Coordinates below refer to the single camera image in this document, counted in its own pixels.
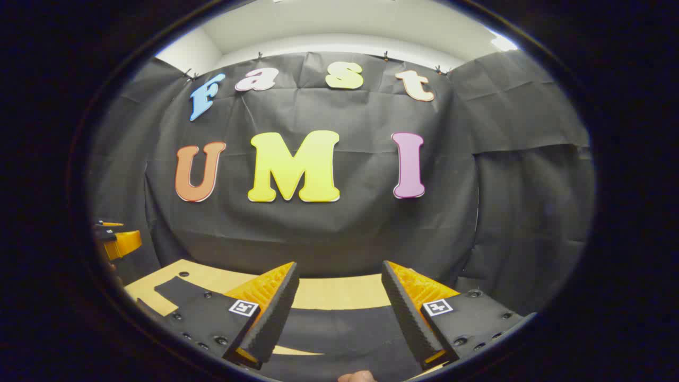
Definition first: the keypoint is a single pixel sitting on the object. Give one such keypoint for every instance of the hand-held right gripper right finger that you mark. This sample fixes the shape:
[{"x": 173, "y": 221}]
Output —
[{"x": 408, "y": 313}]

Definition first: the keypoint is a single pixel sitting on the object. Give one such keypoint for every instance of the dark grey jeans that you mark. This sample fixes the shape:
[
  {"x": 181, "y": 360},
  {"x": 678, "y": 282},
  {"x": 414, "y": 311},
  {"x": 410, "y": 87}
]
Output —
[{"x": 339, "y": 339}]

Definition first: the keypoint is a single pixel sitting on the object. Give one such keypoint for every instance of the ceiling light panel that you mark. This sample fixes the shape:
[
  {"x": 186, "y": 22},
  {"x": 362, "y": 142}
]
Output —
[{"x": 503, "y": 42}]

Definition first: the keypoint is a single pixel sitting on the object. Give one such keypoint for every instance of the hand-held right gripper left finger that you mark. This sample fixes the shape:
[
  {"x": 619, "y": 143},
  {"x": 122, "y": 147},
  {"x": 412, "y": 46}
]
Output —
[{"x": 273, "y": 313}]

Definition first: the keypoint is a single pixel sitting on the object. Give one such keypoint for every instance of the black backdrop cloth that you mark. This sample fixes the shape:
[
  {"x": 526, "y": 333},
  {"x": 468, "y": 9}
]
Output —
[{"x": 345, "y": 228}]

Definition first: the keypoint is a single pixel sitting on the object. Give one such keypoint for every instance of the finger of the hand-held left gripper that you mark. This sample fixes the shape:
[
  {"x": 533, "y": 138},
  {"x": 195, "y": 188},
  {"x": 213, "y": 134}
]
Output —
[
  {"x": 124, "y": 243},
  {"x": 110, "y": 224}
]

